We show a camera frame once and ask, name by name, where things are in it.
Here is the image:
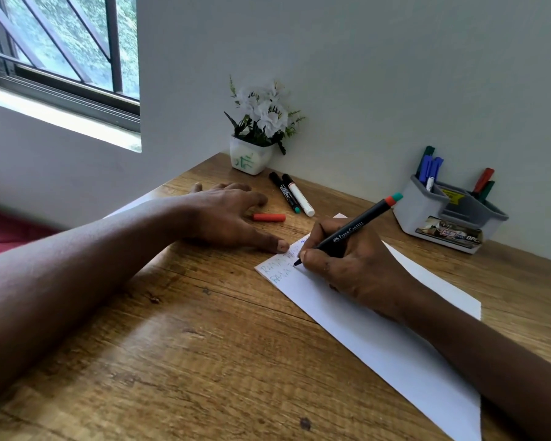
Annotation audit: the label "thin red-capped marker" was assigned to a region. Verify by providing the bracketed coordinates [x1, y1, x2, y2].
[471, 167, 495, 198]
[293, 192, 404, 267]

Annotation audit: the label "gray desk organizer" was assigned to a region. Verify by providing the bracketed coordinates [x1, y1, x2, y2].
[392, 174, 509, 255]

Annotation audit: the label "white paper sheet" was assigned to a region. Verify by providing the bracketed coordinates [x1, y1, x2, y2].
[255, 213, 482, 441]

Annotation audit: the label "person's right hand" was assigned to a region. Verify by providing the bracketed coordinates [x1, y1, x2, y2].
[298, 217, 414, 322]

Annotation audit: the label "barred window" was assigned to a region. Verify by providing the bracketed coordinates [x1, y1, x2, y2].
[0, 0, 141, 134]

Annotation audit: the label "red quilted mattress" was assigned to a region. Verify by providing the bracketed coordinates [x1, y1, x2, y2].
[0, 204, 58, 260]

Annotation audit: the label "thick white marker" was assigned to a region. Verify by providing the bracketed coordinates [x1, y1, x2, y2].
[282, 173, 316, 218]

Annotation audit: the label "potted white artificial flowers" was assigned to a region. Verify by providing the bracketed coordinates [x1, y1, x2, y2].
[223, 77, 306, 176]

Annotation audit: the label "person's left hand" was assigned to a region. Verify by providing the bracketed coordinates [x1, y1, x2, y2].
[179, 182, 290, 254]

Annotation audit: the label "person's left forearm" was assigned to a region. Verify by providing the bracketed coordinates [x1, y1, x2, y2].
[0, 197, 198, 409]

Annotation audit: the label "person's right forearm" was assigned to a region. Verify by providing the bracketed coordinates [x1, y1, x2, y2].
[394, 284, 551, 441]

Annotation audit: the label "black pen teal end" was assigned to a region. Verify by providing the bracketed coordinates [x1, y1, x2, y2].
[269, 171, 301, 214]

